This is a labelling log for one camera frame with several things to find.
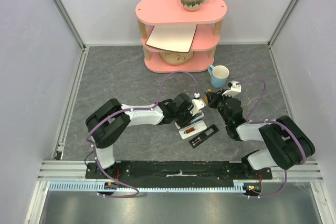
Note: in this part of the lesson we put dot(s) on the beige floral bowl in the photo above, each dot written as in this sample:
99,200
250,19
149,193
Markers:
176,58

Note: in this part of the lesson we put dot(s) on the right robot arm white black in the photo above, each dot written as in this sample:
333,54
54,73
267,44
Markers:
286,144

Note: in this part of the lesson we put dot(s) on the white board black edge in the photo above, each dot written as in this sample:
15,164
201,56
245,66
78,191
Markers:
176,38

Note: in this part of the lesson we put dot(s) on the black remote control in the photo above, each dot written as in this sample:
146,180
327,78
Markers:
203,136

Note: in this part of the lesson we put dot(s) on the pink three tier shelf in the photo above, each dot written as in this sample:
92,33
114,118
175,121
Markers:
170,12

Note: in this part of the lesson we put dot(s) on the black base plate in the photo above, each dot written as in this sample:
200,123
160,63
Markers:
184,173

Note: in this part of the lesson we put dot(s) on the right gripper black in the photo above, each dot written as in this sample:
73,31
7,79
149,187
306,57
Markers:
217,99

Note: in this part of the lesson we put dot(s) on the blue slotted cable duct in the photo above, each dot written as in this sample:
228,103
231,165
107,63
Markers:
107,187

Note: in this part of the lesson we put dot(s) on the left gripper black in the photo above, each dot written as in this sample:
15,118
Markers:
189,118

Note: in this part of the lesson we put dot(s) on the light blue mug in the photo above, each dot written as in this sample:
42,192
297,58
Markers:
219,75

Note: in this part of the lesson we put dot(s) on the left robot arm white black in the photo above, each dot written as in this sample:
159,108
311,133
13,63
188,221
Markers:
107,123

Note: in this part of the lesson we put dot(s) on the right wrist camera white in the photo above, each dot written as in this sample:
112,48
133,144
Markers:
234,88

